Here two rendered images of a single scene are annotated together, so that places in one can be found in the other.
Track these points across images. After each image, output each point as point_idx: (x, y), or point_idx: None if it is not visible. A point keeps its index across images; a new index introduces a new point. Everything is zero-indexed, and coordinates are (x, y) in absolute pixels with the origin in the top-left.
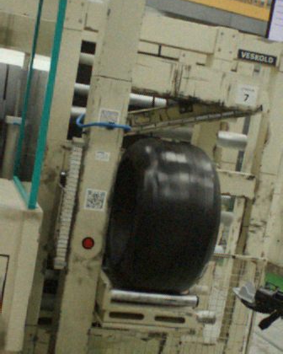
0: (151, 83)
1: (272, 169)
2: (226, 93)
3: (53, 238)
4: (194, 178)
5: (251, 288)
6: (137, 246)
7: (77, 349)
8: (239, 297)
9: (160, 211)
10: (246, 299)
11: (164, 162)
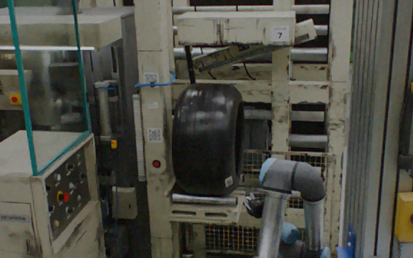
0: (201, 38)
1: (343, 78)
2: (263, 35)
3: None
4: (206, 119)
5: (253, 198)
6: (174, 169)
7: (165, 231)
8: (244, 204)
9: (181, 146)
10: (247, 206)
11: (186, 108)
